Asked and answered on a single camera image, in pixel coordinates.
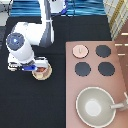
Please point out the small pink pot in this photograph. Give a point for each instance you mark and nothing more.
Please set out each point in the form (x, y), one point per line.
(40, 69)

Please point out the black burner front left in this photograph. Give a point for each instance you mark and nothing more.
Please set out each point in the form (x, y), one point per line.
(82, 69)

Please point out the black burner back right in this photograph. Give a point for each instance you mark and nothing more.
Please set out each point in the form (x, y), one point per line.
(103, 51)

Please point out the black burner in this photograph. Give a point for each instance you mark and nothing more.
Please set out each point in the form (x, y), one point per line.
(103, 51)
(106, 68)
(82, 69)

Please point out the pink stove board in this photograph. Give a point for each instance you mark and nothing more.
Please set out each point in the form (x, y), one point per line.
(114, 84)

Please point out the white gripper blue base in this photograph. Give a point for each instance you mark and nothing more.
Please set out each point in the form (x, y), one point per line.
(33, 65)

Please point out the cream round plate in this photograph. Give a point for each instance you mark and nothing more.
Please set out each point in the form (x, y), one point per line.
(43, 76)

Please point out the black table mat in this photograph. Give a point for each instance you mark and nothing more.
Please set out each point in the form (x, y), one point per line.
(28, 103)

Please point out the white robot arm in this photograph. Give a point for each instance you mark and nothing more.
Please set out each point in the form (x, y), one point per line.
(24, 35)

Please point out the black burner front right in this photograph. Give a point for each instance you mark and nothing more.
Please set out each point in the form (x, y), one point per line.
(106, 68)

